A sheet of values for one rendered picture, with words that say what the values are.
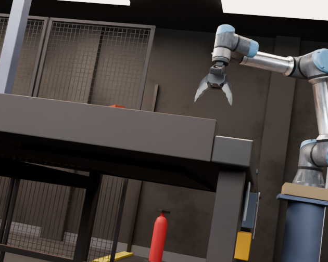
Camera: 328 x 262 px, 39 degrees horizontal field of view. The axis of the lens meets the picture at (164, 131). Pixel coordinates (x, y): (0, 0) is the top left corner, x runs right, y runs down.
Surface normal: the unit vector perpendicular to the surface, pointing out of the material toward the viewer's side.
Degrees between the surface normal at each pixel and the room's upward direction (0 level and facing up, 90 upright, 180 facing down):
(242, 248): 90
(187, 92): 90
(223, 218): 90
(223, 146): 90
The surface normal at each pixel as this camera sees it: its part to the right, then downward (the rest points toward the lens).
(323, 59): 0.34, -0.22
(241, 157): -0.20, -0.18
